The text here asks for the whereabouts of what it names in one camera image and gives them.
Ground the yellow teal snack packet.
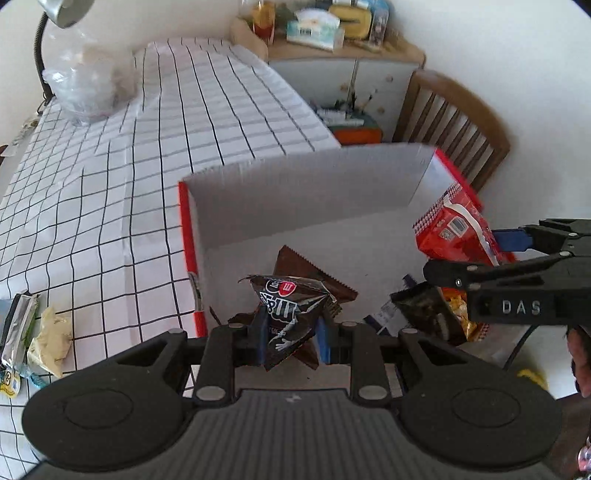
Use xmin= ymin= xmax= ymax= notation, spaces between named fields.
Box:
xmin=0 ymin=362 xmax=49 ymax=398

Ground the blue printed box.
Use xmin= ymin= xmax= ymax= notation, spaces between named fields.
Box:
xmin=369 ymin=0 xmax=391 ymax=42

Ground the tissue box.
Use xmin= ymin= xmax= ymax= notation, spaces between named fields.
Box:
xmin=286 ymin=8 xmax=346 ymax=51

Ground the black white checked tablecloth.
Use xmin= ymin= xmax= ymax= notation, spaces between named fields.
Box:
xmin=0 ymin=37 xmax=342 ymax=480

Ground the person's right hand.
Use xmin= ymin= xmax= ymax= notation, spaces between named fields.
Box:
xmin=567 ymin=325 xmax=591 ymax=398

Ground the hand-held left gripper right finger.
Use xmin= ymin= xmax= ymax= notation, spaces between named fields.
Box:
xmin=315 ymin=318 xmax=467 ymax=407

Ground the cream white snack packet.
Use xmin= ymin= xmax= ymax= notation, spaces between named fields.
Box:
xmin=27 ymin=307 xmax=72 ymax=379

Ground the blue white snack packet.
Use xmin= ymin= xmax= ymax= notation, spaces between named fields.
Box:
xmin=362 ymin=274 xmax=419 ymax=337

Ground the wooden chair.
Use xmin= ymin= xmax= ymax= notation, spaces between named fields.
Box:
xmin=392 ymin=69 xmax=511 ymax=195

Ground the wooden desk organiser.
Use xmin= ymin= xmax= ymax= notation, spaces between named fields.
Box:
xmin=230 ymin=16 xmax=269 ymax=61

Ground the black cable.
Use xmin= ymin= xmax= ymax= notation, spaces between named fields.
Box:
xmin=503 ymin=323 xmax=539 ymax=370

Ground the silver snack packet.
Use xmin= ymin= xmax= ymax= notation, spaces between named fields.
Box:
xmin=0 ymin=292 xmax=40 ymax=367

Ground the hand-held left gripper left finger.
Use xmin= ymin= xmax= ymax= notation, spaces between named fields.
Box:
xmin=111 ymin=305 xmax=271 ymax=407

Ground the clear plastic bag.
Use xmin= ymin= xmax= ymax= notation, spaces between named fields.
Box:
xmin=41 ymin=28 xmax=139 ymax=127

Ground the red cardboard box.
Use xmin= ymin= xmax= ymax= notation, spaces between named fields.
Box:
xmin=178 ymin=143 xmax=522 ymax=402

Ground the small clear packet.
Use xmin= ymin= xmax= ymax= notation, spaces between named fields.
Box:
xmin=9 ymin=115 xmax=40 ymax=153

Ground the white wooden cabinet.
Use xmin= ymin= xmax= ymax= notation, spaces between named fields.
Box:
xmin=231 ymin=18 xmax=426 ymax=144

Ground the black triangular snack packet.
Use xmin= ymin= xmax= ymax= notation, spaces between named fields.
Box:
xmin=238 ymin=274 xmax=342 ymax=370

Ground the silver desk lamp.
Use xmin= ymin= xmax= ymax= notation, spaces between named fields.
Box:
xmin=32 ymin=0 xmax=95 ymax=107

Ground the red snack packet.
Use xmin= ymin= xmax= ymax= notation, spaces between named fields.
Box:
xmin=412 ymin=181 xmax=517 ymax=342

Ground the brown orange snack packet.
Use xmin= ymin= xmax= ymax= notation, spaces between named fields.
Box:
xmin=228 ymin=244 xmax=358 ymax=370

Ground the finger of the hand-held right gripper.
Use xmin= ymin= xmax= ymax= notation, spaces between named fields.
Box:
xmin=422 ymin=253 xmax=579 ymax=292
xmin=491 ymin=218 xmax=591 ymax=258

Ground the dark cookie snack packet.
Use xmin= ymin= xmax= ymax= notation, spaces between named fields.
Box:
xmin=390 ymin=279 xmax=469 ymax=347

